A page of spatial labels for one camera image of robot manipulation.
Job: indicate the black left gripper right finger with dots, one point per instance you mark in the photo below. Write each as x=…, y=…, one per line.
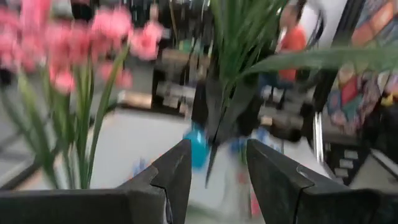
x=273, y=180

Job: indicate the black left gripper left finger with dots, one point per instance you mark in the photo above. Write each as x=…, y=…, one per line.
x=174, y=174

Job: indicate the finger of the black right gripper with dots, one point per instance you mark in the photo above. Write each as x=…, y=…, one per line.
x=239, y=105
x=214, y=102

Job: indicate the blue artificial flower stem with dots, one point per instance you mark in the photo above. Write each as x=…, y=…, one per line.
x=239, y=37

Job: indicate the pink artificial flower stem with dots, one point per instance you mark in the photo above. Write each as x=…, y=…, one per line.
x=109, y=21

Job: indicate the teal glass vase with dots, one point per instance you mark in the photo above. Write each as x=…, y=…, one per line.
x=197, y=149

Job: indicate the colourful patterned cloth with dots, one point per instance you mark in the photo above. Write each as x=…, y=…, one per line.
x=351, y=93

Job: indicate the person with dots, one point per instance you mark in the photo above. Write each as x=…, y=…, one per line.
x=292, y=40

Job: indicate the black aluminium table frame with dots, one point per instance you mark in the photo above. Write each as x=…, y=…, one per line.
x=21, y=175

